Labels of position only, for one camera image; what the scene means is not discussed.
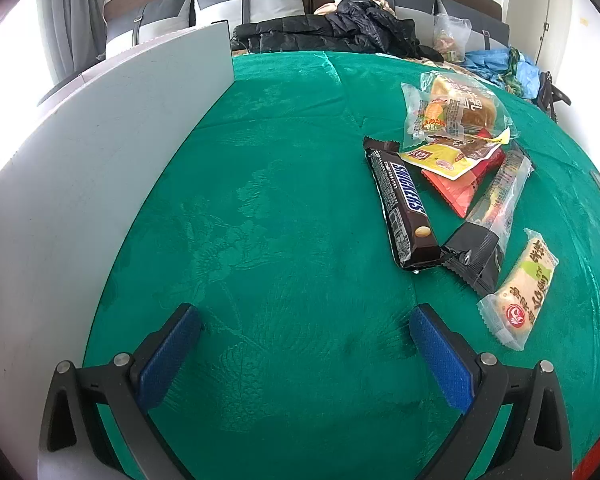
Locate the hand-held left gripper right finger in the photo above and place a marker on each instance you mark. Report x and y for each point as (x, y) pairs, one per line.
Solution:
(442, 365)

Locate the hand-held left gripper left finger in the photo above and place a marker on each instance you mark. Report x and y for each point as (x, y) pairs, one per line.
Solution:
(167, 355)

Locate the white green pastry packet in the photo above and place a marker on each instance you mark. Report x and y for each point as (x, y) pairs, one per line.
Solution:
(522, 290)

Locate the long clear black-ended packet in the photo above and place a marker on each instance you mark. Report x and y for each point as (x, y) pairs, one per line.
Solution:
(480, 255)

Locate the dark brown chocolate bar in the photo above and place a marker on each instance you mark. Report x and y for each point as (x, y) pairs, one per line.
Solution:
(405, 200)

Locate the red packet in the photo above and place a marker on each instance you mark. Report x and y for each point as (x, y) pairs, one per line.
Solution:
(455, 192)

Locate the white board panel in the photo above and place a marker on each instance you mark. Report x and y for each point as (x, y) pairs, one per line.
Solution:
(80, 185)

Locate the yellow packet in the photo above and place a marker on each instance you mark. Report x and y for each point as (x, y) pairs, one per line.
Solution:
(445, 160)

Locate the clear bread packet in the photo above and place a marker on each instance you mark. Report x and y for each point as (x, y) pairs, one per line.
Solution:
(472, 105)

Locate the small clear cake packet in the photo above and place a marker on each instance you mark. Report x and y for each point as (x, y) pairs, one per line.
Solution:
(430, 115)

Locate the green tablecloth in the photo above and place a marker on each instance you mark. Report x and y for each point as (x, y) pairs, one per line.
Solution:
(280, 210)

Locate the dark bag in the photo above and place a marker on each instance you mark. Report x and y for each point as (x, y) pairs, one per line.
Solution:
(550, 95)

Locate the blue crumpled cloth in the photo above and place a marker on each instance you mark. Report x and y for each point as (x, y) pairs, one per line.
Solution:
(485, 62)

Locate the clear plastic bag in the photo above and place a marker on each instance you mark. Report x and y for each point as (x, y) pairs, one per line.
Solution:
(450, 35)

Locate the grey curtain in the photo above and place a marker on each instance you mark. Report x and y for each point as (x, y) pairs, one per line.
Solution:
(70, 20)

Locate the black puffer jacket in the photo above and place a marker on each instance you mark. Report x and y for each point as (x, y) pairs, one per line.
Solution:
(330, 27)

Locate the beige garment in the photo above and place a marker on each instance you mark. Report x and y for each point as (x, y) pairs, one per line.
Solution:
(330, 7)

